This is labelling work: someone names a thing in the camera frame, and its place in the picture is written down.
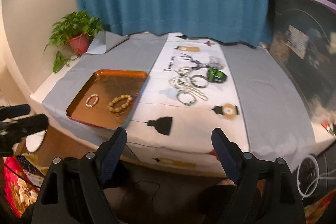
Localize red white bead bracelet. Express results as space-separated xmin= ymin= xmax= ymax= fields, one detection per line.
xmin=85 ymin=93 xmax=100 ymax=108

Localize wooden bead bracelet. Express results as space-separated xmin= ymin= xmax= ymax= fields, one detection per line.
xmin=108 ymin=93 xmax=134 ymax=113

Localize green white bead bracelet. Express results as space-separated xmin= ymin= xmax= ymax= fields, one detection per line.
xmin=176 ymin=90 xmax=198 ymax=106

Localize dark bangle bracelet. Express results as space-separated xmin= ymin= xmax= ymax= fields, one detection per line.
xmin=190 ymin=74 xmax=210 ymax=89

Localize green black watch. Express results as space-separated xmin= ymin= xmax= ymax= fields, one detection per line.
xmin=207 ymin=68 xmax=227 ymax=84

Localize clear crystal bead chain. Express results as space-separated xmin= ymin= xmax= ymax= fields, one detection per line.
xmin=169 ymin=75 xmax=210 ymax=102

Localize white fan base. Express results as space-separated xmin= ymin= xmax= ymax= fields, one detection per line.
xmin=26 ymin=130 xmax=47 ymax=153

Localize red floral fabric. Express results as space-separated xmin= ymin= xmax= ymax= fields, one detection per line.
xmin=1 ymin=153 xmax=48 ymax=218

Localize grey table cloth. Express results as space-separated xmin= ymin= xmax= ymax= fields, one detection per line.
xmin=42 ymin=33 xmax=315 ymax=166

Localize orange metal tray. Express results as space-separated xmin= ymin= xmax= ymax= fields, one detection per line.
xmin=66 ymin=69 xmax=149 ymax=130

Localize red flower pot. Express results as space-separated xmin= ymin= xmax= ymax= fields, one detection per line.
xmin=67 ymin=34 xmax=90 ymax=56

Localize green potted plant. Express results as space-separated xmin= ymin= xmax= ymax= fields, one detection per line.
xmin=45 ymin=10 xmax=104 ymax=58

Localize white printed table runner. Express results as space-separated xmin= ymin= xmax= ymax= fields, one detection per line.
xmin=127 ymin=33 xmax=249 ymax=176

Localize dark printed storage box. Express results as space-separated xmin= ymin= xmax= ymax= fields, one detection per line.
xmin=270 ymin=0 xmax=335 ymax=123

